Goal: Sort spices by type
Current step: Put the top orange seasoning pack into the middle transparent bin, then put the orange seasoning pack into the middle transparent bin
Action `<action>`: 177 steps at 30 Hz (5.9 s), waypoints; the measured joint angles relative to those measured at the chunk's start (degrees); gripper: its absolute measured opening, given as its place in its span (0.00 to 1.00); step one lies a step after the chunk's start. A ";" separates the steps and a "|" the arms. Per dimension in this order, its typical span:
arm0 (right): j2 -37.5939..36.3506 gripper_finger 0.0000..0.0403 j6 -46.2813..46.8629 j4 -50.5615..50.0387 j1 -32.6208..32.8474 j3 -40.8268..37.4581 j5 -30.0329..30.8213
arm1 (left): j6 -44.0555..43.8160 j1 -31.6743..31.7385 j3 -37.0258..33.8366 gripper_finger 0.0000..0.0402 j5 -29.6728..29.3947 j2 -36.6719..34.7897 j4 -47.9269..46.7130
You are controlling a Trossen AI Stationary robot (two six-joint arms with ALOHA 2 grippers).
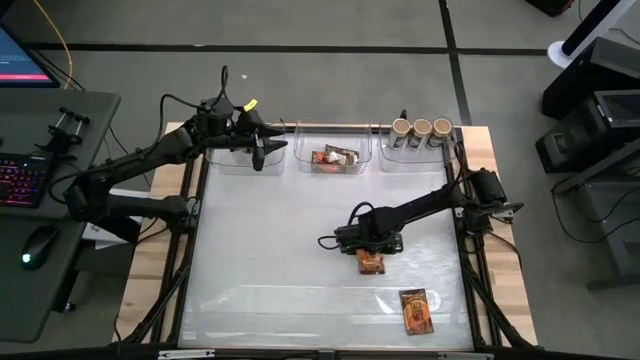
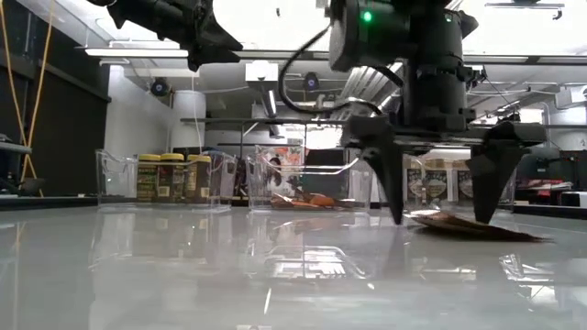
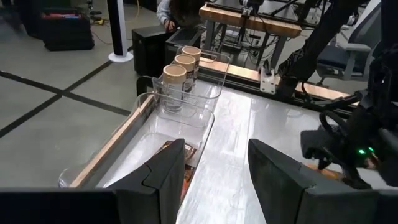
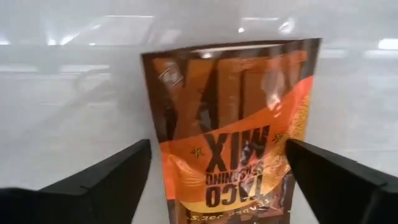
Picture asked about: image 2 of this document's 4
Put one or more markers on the orange taco seasoning packet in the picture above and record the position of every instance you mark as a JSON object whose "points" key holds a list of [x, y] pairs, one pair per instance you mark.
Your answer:
{"points": [[458, 227], [286, 202], [323, 200]]}

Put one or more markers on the black ceiling track light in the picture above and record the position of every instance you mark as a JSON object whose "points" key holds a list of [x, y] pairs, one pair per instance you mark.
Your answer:
{"points": [[525, 5]]}

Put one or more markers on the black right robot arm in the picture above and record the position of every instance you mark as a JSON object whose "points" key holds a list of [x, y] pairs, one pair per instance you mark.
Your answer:
{"points": [[435, 27]]}

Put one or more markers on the black computer monitor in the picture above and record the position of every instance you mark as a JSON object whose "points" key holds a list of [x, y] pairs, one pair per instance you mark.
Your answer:
{"points": [[564, 165]]}

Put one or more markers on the grey shelf edge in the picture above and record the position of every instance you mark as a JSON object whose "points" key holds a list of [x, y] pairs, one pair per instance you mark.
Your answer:
{"points": [[14, 147]]}

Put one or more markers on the overhead horizontal metal beam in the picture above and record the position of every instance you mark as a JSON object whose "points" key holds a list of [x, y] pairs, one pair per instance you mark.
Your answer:
{"points": [[527, 58]]}

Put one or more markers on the black metal rack frame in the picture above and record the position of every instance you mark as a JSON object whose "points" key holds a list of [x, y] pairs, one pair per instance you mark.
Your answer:
{"points": [[275, 121]]}

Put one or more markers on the black wrist camera green light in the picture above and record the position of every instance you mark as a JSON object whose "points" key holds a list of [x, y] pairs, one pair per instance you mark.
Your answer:
{"points": [[367, 41]]}

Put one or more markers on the orange printed poster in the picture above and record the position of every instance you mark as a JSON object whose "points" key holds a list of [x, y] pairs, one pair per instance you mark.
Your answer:
{"points": [[293, 152]]}

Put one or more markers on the white cylindrical column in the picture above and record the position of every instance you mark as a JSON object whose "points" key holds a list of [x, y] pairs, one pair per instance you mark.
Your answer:
{"points": [[188, 119]]}

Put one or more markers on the clear plastic bin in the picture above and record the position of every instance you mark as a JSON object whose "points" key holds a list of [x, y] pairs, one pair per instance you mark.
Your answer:
{"points": [[114, 183], [451, 204], [257, 183]]}

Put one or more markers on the silver ventilation ducts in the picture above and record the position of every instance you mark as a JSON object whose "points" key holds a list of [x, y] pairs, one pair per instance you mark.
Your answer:
{"points": [[362, 84]]}

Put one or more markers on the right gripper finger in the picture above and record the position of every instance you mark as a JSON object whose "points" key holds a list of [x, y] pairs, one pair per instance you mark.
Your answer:
{"points": [[493, 183], [387, 179]]}

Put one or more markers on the black camera with blue lens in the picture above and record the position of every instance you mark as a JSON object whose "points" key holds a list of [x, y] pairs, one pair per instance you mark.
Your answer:
{"points": [[159, 87], [311, 81]]}

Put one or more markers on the person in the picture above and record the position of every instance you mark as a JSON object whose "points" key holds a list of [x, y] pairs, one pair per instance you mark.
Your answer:
{"points": [[276, 162]]}

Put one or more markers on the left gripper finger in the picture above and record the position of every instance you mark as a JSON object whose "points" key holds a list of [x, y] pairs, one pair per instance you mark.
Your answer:
{"points": [[218, 39], [211, 56]]}

